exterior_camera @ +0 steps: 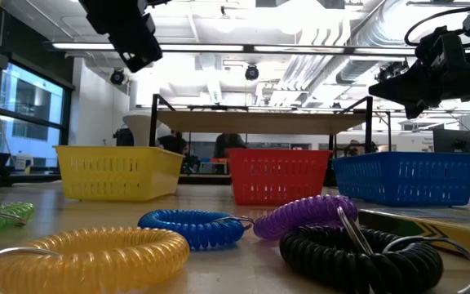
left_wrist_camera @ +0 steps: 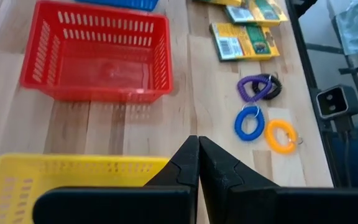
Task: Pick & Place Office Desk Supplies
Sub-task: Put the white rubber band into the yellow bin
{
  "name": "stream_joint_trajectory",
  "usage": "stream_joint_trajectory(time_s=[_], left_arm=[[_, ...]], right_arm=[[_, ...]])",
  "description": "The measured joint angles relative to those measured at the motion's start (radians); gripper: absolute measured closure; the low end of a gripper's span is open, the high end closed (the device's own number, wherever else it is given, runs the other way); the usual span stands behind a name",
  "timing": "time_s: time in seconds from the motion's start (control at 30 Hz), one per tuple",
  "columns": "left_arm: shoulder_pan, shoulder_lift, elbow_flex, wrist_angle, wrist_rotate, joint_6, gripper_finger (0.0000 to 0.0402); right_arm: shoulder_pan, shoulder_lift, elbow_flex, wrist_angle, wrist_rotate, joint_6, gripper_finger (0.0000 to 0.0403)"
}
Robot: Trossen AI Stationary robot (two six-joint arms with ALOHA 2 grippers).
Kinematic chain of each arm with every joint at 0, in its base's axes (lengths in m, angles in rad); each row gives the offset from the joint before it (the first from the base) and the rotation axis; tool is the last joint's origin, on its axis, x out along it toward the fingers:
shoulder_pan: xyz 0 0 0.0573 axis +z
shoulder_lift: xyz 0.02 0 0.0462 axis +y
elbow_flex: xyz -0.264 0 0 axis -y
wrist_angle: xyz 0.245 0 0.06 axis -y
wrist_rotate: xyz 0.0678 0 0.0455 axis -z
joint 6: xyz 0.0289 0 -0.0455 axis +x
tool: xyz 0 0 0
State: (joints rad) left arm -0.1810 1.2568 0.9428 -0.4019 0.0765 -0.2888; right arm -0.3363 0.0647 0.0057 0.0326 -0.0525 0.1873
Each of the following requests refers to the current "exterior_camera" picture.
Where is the black office chair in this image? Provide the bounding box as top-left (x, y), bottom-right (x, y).
top-left (113, 127), bottom-right (135, 147)

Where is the white container blue label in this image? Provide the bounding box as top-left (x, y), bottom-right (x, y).
top-left (14, 153), bottom-right (34, 171)

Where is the black aluminium rig frame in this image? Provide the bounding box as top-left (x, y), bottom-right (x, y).
top-left (0, 171), bottom-right (233, 185)

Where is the yellow green crayon box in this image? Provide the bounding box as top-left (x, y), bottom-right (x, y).
top-left (358, 207), bottom-right (470, 263)

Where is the blue coil wrist keychain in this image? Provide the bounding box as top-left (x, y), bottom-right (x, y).
top-left (137, 209), bottom-right (255, 251)

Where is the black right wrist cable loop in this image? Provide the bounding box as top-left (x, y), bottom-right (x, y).
top-left (404, 6), bottom-right (470, 47)

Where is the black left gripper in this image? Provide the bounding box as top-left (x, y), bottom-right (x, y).
top-left (78, 0), bottom-right (165, 74)

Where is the overhead light bar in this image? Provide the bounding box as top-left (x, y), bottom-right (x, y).
top-left (45, 40), bottom-right (418, 58)

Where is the purple coil wrist keychain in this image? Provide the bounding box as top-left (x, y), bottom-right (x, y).
top-left (253, 194), bottom-right (375, 257)

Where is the white mushroom table lamp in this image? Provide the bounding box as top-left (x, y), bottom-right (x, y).
top-left (122, 109), bottom-right (169, 148)

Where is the black coil wrist keychain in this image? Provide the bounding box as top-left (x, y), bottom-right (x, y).
top-left (278, 225), bottom-right (470, 294)

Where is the black computer monitor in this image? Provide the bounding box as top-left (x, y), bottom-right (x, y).
top-left (432, 128), bottom-right (470, 154)

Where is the yellow plastic basket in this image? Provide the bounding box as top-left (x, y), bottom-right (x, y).
top-left (54, 145), bottom-right (185, 203)

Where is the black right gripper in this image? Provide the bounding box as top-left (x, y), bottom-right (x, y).
top-left (368, 24), bottom-right (470, 120)

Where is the black ceiling spotlight cluster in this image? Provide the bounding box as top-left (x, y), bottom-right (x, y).
top-left (375, 60), bottom-right (410, 84)

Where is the orange coil wrist keychain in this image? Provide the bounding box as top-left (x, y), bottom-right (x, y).
top-left (0, 226), bottom-right (191, 294)

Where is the blue plastic basket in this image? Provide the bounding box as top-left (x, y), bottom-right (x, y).
top-left (331, 151), bottom-right (470, 207)

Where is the wooden shelf riser black frame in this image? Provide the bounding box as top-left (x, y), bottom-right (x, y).
top-left (149, 93), bottom-right (375, 155)

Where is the red plastic basket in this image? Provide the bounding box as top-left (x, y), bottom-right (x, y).
top-left (225, 148), bottom-right (333, 207)

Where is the silver ventilation duct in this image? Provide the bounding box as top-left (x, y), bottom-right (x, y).
top-left (335, 0), bottom-right (414, 85)

